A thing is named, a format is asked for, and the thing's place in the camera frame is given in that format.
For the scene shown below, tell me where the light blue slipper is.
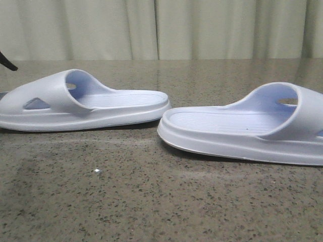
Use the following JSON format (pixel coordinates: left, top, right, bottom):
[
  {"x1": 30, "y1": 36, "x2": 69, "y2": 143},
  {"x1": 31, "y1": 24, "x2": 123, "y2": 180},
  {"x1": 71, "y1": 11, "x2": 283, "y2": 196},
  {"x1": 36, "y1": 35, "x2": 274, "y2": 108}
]
[
  {"x1": 1, "y1": 69, "x2": 171, "y2": 132},
  {"x1": 157, "y1": 82, "x2": 322, "y2": 166}
]

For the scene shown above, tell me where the white curtain backdrop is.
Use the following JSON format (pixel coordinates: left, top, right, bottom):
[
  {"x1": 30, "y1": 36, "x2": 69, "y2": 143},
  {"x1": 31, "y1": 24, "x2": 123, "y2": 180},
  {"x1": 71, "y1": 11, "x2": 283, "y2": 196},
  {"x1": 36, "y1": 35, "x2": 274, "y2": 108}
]
[{"x1": 1, "y1": 1, "x2": 322, "y2": 61}]

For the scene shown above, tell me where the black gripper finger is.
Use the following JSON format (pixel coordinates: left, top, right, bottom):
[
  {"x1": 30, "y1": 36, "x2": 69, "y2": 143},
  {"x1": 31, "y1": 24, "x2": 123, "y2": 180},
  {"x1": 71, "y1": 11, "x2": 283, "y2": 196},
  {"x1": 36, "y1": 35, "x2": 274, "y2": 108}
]
[{"x1": 0, "y1": 52, "x2": 18, "y2": 71}]

